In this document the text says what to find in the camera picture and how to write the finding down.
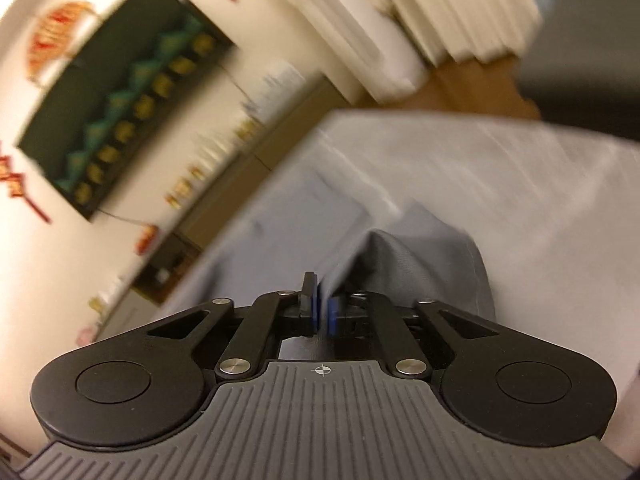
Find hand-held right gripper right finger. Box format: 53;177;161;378
327;287;501;380

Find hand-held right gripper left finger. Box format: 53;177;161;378
147;271;321;380

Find grey-blue garment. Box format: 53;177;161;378
160;160;500;361

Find long low television cabinet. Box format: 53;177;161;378
95;77;351;341

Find red fruit tray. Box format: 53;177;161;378
134;224;161;256

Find white boxes on cabinet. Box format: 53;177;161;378
242;60;306;116

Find bed with grey sheet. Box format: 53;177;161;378
160;107;640;461

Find white ruffled curtain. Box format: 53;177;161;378
250;0;432;103

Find cream curtain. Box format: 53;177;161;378
360;0;547;67

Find dark wall painting with gold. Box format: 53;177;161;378
15;0;237;223

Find round red wall decoration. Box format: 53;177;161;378
25;1;103;83

